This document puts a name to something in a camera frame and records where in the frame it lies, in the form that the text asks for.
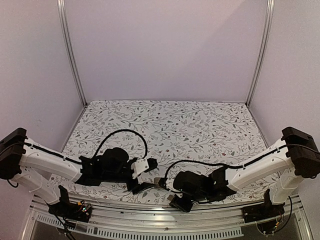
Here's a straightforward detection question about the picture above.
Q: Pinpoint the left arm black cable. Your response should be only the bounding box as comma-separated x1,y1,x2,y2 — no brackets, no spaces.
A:
93,128,149,161

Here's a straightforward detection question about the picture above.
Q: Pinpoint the right aluminium frame post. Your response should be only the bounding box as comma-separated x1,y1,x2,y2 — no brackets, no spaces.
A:
246,0,276,106

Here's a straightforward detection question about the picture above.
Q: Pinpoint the aluminium front rail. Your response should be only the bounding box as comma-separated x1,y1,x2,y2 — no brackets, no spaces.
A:
21,192,313,240

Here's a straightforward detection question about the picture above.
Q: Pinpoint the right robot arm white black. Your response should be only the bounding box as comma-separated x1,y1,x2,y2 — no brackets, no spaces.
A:
169,127,320,218

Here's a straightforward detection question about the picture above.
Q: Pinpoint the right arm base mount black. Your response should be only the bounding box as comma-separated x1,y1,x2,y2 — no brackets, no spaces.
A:
241,189,285,235

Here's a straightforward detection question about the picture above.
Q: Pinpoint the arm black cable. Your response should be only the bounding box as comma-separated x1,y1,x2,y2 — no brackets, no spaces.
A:
93,128,149,161
163,159,226,186

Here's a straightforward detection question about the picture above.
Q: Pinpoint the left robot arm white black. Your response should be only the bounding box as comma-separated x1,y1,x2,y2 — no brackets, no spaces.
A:
0,127,158,217

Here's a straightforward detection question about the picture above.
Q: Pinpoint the floral patterned table mat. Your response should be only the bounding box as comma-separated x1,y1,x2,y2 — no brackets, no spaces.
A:
48,100,282,206

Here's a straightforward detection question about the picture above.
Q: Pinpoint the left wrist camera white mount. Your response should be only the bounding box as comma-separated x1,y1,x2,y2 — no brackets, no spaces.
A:
130,159,149,179

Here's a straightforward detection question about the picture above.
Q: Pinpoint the grey remote control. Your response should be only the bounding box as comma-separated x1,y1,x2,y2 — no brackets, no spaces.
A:
153,177,175,201

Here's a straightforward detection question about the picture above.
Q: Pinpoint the aluminium frame post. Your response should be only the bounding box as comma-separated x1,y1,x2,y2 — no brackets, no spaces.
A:
246,0,276,106
56,0,88,106

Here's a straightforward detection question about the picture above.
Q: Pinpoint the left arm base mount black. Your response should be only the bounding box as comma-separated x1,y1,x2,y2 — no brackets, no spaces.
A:
48,185,93,223

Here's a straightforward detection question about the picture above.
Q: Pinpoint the left aluminium frame post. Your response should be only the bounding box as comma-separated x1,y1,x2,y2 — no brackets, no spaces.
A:
56,0,88,106

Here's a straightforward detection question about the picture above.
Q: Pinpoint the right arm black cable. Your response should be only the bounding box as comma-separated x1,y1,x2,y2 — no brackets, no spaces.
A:
163,159,226,186

